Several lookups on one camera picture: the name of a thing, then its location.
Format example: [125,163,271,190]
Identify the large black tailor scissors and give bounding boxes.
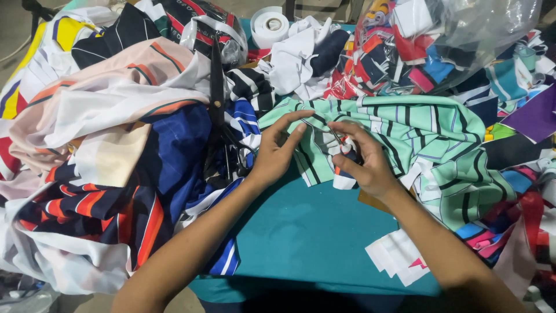
[203,36,259,185]

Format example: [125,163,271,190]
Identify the white cable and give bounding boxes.
[0,34,34,63]

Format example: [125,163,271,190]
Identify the white fabric pieces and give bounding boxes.
[365,229,431,287]

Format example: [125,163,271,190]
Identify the small metal thread snips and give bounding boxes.
[304,121,347,147]

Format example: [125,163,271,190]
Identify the person's right hand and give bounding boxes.
[328,121,403,199]

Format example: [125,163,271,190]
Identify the clear bag of fabric pieces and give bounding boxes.
[323,0,544,100]

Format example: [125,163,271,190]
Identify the black thin-striped fabric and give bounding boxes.
[71,3,171,70]

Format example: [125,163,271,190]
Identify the bagged black red white fabric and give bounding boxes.
[163,0,248,67]

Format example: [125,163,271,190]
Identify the yellow white fabric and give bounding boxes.
[0,6,107,121]

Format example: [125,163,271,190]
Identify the plain white fabric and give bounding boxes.
[0,204,136,296]

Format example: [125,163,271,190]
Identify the navy orange striped fabric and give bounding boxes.
[17,159,167,271]

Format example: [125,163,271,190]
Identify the person's left hand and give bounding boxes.
[249,110,315,189]

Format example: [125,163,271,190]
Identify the blue white striped fabric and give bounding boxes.
[141,98,262,277]

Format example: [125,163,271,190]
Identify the heap of colourful fabric pieces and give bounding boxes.
[449,30,556,313]

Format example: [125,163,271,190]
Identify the green black-striped fabric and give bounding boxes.
[259,95,518,232]

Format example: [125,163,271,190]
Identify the teal table cover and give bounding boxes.
[189,17,442,303]

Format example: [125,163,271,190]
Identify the small white navy orange fabric piece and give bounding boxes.
[332,139,364,190]

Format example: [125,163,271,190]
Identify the black white striped fabric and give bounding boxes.
[225,66,277,117]

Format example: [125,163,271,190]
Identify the crumpled white cloth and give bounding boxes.
[260,16,345,101]

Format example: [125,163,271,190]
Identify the white tape roll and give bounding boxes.
[250,6,291,50]

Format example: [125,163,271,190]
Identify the purple fabric piece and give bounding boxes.
[500,85,556,144]

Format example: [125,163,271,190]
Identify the peach white striped fabric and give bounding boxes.
[9,37,214,188]

